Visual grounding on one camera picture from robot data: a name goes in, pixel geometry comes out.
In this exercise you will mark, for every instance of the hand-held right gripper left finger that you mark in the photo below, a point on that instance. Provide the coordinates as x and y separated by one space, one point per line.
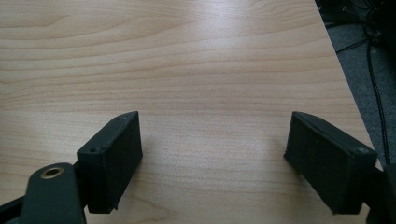
110 165

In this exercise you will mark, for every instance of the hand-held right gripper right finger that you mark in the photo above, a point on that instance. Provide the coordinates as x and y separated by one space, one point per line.
327 161

